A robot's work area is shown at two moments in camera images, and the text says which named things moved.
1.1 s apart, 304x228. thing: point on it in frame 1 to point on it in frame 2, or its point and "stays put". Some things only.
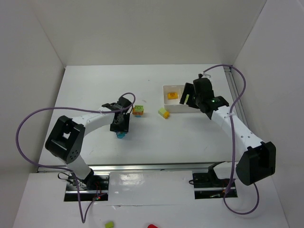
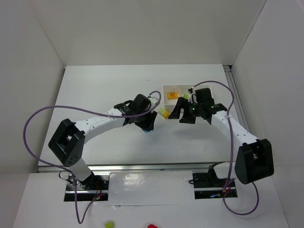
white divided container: (173, 106) stays put
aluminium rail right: (234, 92) stays put
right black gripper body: (190, 97) to (186, 110)
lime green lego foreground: (109, 224) stays put
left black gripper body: (119, 126) to (147, 121)
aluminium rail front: (138, 167) stays put
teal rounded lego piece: (120, 135) to (146, 131)
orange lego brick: (172, 95) stays put
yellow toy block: (165, 114) stays put
